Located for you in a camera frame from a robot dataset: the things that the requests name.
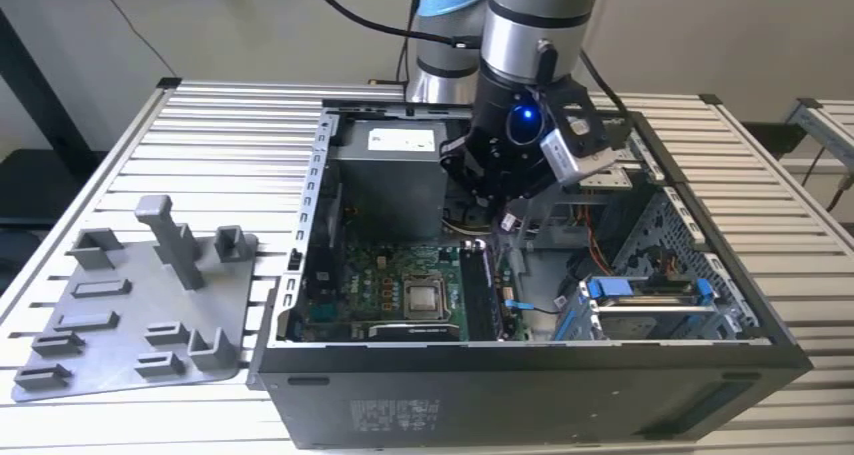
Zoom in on grey power supply unit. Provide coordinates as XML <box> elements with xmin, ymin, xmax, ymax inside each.
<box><xmin>330</xmin><ymin>119</ymin><xmax>453</xmax><ymax>241</ymax></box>

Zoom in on blue plug with black wire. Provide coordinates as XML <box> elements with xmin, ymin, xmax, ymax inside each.
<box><xmin>505</xmin><ymin>298</ymin><xmax>569</xmax><ymax>316</ymax></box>

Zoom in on black desk frame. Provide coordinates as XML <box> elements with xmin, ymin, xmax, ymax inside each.
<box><xmin>0</xmin><ymin>8</ymin><xmax>110</xmax><ymax>229</ymax></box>

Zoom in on black graphics card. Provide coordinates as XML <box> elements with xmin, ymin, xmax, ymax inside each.
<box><xmin>366</xmin><ymin>323</ymin><xmax>463</xmax><ymax>343</ymax></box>

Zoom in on black RAM stick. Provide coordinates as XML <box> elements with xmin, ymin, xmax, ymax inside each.
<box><xmin>481</xmin><ymin>242</ymin><xmax>507</xmax><ymax>339</ymax></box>
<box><xmin>459</xmin><ymin>244</ymin><xmax>493</xmax><ymax>340</ymax></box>

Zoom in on grey metal drive cage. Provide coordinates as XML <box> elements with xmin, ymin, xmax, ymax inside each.
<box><xmin>510</xmin><ymin>117</ymin><xmax>660</xmax><ymax>239</ymax></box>

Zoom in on green motherboard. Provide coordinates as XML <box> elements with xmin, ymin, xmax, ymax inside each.
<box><xmin>293</xmin><ymin>239</ymin><xmax>536</xmax><ymax>344</ymax></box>

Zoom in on thin black wall cable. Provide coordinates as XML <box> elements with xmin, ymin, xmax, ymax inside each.
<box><xmin>86</xmin><ymin>0</ymin><xmax>179</xmax><ymax>81</ymax></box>

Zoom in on orange and red wires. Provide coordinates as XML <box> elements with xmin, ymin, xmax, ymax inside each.
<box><xmin>581</xmin><ymin>203</ymin><xmax>613</xmax><ymax>272</ymax></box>

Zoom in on metal slat side table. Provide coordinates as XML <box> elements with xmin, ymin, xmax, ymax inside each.
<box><xmin>778</xmin><ymin>97</ymin><xmax>854</xmax><ymax>176</ymax></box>

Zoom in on black open PC case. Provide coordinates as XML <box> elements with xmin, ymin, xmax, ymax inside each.
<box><xmin>246</xmin><ymin>97</ymin><xmax>816</xmax><ymax>450</ymax></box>

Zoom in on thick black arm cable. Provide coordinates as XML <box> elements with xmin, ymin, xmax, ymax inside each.
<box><xmin>303</xmin><ymin>0</ymin><xmax>479</xmax><ymax>49</ymax></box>

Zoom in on hard disk in blue carrier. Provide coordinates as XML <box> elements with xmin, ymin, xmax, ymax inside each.
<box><xmin>578</xmin><ymin>276</ymin><xmax>720</xmax><ymax>341</ymax></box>

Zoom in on grey plastic parts rack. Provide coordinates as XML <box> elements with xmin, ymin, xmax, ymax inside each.
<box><xmin>11</xmin><ymin>194</ymin><xmax>263</xmax><ymax>404</ymax></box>

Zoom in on silver CPU in socket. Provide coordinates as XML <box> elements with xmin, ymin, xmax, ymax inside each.
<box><xmin>406</xmin><ymin>284</ymin><xmax>445</xmax><ymax>320</ymax></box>

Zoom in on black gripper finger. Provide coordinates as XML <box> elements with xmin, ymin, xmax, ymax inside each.
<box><xmin>438</xmin><ymin>131</ymin><xmax>507</xmax><ymax>231</ymax></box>
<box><xmin>501</xmin><ymin>171</ymin><xmax>560</xmax><ymax>229</ymax></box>

